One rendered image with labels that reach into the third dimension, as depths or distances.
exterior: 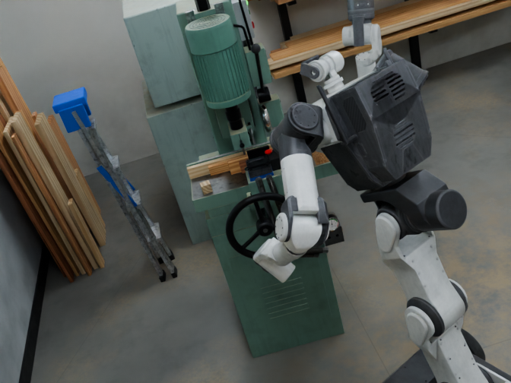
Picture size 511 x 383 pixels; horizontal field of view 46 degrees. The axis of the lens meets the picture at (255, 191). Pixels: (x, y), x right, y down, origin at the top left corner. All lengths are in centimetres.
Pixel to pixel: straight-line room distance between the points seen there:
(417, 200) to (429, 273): 32
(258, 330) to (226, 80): 116
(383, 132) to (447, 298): 62
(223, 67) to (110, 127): 277
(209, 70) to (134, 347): 157
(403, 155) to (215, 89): 83
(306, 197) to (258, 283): 109
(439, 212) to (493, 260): 151
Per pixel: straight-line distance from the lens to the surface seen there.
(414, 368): 248
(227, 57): 223
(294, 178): 161
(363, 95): 165
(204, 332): 312
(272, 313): 274
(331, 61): 185
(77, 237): 377
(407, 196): 176
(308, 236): 161
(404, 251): 194
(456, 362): 217
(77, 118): 308
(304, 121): 164
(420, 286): 198
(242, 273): 258
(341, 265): 327
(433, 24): 472
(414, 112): 176
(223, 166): 247
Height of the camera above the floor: 207
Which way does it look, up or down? 31 degrees down
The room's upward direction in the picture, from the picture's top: 16 degrees counter-clockwise
